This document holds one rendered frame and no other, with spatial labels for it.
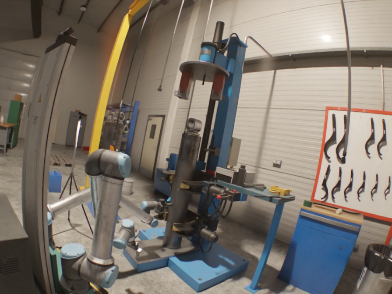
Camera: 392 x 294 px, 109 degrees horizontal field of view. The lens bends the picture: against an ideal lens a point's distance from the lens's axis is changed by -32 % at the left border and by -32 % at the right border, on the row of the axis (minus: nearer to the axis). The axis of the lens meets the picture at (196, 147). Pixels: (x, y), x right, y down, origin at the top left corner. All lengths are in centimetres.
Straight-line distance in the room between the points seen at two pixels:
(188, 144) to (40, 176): 152
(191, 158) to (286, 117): 222
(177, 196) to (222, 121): 103
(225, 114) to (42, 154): 201
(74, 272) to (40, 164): 59
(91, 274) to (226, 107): 216
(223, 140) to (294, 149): 161
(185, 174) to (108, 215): 128
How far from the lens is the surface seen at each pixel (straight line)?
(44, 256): 127
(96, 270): 114
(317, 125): 361
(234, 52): 276
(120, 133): 313
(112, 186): 101
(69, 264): 123
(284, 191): 197
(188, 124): 226
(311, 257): 244
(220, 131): 246
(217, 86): 224
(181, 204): 223
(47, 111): 103
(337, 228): 230
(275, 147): 382
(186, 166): 214
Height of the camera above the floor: 137
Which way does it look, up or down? 1 degrees down
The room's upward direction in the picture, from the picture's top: 11 degrees clockwise
